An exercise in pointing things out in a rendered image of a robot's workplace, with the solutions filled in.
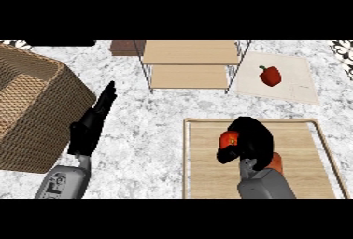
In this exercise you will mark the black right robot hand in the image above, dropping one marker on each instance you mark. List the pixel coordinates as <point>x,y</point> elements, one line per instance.
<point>256,140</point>

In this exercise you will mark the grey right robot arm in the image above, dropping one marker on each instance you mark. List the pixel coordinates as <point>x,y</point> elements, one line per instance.
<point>265,183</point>

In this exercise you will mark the brown wicker basket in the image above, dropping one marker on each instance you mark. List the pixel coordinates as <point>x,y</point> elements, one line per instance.
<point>37,109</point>

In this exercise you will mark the black flat appliance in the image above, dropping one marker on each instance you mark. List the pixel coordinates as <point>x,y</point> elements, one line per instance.
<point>59,43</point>

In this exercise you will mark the beige placemat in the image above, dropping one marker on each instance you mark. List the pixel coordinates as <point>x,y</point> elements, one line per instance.
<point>294,82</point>

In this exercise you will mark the red tomato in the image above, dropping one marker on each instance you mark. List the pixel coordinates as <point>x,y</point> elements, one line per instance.
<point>228,139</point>

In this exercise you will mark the wooden tray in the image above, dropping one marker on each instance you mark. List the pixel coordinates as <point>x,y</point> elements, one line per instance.
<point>207,168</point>

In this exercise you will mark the black white patterned object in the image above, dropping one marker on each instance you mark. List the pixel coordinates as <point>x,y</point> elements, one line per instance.
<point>17,44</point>
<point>343,56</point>

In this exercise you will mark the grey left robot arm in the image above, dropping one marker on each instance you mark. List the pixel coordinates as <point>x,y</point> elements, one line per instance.
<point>64,182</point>

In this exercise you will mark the brown wooden block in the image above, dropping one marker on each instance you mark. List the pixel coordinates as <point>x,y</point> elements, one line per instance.
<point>124,47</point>

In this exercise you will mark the orange-red vegetable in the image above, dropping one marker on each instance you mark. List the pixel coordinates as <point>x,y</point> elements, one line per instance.
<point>277,162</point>

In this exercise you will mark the red bell pepper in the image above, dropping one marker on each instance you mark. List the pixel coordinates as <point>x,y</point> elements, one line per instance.
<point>271,76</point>

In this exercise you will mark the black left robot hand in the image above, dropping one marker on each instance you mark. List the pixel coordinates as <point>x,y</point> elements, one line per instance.
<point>90,128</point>

